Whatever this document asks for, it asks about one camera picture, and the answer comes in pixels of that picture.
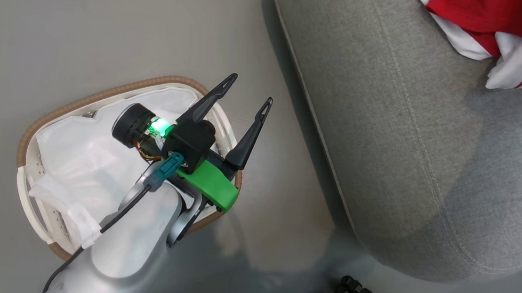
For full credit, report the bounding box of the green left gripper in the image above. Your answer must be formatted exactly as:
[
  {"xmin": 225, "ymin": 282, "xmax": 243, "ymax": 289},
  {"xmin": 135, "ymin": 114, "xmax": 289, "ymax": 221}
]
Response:
[{"xmin": 169, "ymin": 68, "xmax": 275, "ymax": 215}]

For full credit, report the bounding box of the red and white garment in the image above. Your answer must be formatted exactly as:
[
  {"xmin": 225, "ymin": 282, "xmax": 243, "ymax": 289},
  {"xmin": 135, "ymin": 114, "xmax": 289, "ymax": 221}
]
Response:
[{"xmin": 403, "ymin": 0, "xmax": 522, "ymax": 93}]

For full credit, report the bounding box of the grey fabric sofa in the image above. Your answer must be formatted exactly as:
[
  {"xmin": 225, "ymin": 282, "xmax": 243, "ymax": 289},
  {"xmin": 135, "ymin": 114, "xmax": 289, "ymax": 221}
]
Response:
[{"xmin": 247, "ymin": 0, "xmax": 522, "ymax": 290}]

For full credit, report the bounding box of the white mesh basket liner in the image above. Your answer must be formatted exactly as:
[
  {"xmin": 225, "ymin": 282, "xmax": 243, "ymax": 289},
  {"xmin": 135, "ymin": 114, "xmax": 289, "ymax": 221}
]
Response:
[{"xmin": 23, "ymin": 75, "xmax": 201, "ymax": 259}]

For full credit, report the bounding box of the white laundry basket brown rim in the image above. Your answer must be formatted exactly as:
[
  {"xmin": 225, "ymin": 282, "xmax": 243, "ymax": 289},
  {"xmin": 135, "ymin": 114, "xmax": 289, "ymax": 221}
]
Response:
[{"xmin": 8, "ymin": 62, "xmax": 252, "ymax": 276}]

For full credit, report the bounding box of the teal cable connector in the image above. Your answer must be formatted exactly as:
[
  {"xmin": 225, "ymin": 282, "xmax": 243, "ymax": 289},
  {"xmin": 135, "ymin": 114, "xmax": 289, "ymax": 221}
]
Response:
[{"xmin": 152, "ymin": 151, "xmax": 186, "ymax": 195}]

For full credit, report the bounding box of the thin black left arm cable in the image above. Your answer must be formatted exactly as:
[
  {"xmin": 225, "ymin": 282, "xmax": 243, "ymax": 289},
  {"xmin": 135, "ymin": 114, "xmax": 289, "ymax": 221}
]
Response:
[{"xmin": 40, "ymin": 174, "xmax": 152, "ymax": 293}]

